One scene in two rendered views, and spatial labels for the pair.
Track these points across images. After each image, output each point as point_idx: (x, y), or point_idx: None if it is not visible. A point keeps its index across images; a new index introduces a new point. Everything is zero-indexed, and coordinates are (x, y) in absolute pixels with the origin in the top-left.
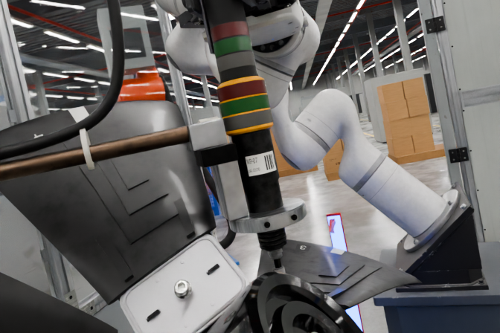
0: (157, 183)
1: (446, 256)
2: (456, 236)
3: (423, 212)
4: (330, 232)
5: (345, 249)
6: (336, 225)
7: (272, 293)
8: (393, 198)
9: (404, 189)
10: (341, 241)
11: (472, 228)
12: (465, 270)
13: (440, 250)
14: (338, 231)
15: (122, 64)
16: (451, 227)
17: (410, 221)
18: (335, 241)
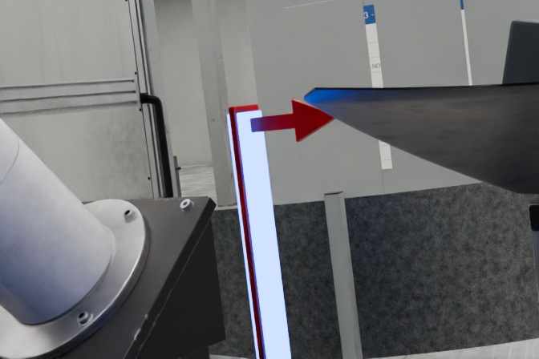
0: None
1: (176, 324)
2: (190, 272)
3: (90, 240)
4: (322, 125)
5: (273, 211)
6: (257, 139)
7: None
8: (33, 207)
9: (49, 182)
10: (265, 186)
11: (211, 249)
12: (204, 351)
13: (166, 312)
14: (259, 157)
15: None
16: (185, 250)
17: (64, 267)
18: (254, 189)
